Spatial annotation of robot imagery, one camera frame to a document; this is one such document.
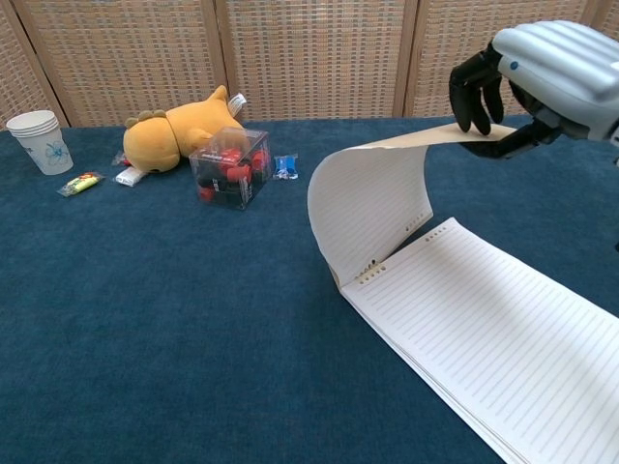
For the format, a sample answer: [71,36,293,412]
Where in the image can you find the white candy packet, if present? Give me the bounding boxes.
[111,166,149,188]

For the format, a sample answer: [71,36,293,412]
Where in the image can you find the yellow green candy packet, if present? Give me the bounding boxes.
[56,170,106,198]

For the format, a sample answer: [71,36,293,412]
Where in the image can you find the white paper cup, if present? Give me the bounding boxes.
[5,109,74,176]

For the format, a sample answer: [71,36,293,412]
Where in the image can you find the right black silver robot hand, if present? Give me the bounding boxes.
[448,19,619,160]

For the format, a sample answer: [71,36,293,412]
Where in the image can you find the cream cover lined notebook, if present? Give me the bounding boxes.
[307,121,619,464]

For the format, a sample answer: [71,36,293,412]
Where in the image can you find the clear box red black toy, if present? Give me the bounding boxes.
[188,126,271,212]

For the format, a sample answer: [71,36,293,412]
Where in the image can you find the yellow plush toy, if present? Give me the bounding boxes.
[122,84,248,175]

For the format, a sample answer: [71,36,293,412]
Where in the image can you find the blue wrapped candy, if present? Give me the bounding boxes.
[272,153,299,182]

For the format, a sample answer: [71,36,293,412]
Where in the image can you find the blue fuzzy table mat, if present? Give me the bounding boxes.
[0,114,619,464]

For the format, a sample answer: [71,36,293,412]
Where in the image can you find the woven wooden folding screen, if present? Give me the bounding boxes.
[0,0,619,130]

